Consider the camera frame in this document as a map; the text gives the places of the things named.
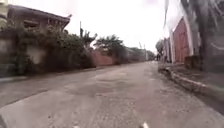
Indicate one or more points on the tree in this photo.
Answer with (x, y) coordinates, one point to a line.
(110, 43)

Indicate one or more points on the grey cobbled road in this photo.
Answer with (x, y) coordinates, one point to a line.
(110, 96)

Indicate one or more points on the pole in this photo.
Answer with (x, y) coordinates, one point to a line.
(80, 30)

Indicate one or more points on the robot's own part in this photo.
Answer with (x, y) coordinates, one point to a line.
(76, 126)
(145, 125)

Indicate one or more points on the building with red gate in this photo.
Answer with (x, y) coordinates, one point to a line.
(181, 41)

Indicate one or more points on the pale stone kerb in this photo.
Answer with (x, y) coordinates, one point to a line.
(186, 83)

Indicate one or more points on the tree trunk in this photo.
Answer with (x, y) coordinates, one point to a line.
(203, 33)

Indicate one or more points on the low grey kerb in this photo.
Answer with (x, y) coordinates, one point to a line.
(13, 79)

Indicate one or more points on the red wall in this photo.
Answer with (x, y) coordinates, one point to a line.
(101, 59)

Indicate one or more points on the wall overgrown with bushes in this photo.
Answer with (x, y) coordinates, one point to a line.
(50, 50)

